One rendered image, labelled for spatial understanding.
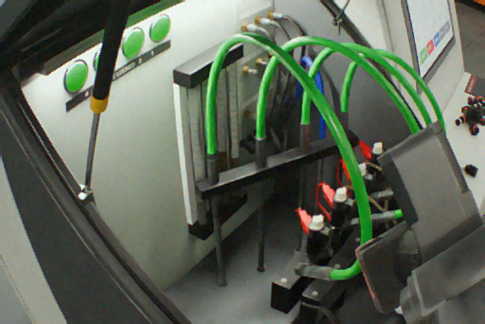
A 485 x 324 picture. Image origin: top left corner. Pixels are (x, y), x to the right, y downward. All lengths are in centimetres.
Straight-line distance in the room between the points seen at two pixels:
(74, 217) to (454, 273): 46
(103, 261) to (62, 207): 8
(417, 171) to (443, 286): 9
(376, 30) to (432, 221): 77
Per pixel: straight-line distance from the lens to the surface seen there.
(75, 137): 80
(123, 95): 85
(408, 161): 34
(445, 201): 34
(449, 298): 29
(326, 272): 74
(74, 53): 71
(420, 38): 128
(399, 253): 44
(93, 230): 63
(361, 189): 61
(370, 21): 108
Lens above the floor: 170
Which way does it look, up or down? 36 degrees down
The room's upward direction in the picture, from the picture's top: 2 degrees counter-clockwise
